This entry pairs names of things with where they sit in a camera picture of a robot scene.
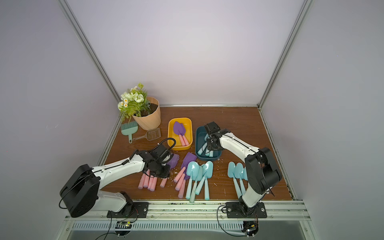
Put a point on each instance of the circuit board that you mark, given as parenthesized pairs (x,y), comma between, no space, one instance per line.
(123,228)
(250,228)

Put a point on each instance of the aluminium front rail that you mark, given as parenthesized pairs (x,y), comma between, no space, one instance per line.
(161,210)

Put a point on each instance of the purple shovel far left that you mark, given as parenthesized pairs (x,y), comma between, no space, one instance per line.
(141,183)

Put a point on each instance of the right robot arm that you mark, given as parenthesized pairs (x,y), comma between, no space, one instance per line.
(261,166)

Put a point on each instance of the dark teal storage box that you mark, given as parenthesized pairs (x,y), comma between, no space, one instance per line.
(201,146)

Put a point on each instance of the right circuit board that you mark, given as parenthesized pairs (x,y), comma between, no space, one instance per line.
(250,228)

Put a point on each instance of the teal round shovel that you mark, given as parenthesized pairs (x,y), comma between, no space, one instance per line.
(202,149)

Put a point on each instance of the green small brush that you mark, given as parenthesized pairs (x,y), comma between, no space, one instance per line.
(128,129)

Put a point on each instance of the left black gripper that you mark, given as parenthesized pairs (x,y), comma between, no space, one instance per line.
(166,174)

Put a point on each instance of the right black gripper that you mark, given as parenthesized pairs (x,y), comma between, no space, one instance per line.
(210,144)

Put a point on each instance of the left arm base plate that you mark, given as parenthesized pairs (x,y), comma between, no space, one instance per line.
(141,209)

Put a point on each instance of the yellow storage box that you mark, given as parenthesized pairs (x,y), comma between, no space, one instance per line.
(176,144)

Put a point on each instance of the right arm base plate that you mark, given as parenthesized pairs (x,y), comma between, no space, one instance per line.
(234,210)

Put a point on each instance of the beige flower pot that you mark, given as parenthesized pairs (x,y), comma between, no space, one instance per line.
(151,121)

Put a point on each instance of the left circuit board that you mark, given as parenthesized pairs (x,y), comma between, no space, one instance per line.
(123,228)

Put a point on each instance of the purple pointed shovel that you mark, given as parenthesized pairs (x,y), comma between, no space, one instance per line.
(180,131)

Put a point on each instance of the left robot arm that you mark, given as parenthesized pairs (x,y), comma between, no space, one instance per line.
(83,191)

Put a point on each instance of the purple square shovel pink handle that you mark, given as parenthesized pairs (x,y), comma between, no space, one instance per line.
(185,137)

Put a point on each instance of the artificial flower plant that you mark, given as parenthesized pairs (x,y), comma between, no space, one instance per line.
(134,102)

